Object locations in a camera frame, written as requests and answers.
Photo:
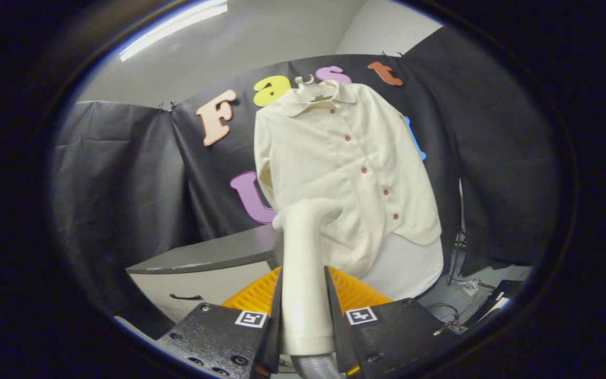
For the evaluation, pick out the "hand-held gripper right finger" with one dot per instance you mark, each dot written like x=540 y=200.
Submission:
x=347 y=350

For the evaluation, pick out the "black electronic box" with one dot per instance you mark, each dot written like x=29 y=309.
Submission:
x=508 y=288

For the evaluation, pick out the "white power adapter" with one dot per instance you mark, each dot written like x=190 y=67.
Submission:
x=468 y=288

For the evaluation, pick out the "cream button shirt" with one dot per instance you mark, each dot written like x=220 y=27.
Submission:
x=334 y=173

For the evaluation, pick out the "grey cabinet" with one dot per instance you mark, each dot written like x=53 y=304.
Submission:
x=203 y=252

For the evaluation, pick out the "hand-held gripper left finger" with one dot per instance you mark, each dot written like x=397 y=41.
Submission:
x=266 y=350

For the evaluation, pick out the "white clothes hanger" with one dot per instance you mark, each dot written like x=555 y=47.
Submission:
x=305 y=80

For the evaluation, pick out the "white garment steamer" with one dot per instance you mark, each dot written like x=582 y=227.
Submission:
x=303 y=273

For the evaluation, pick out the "black backdrop cloth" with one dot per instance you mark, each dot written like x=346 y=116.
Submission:
x=124 y=173

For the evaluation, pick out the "white ironing board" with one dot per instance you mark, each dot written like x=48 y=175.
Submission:
x=408 y=268

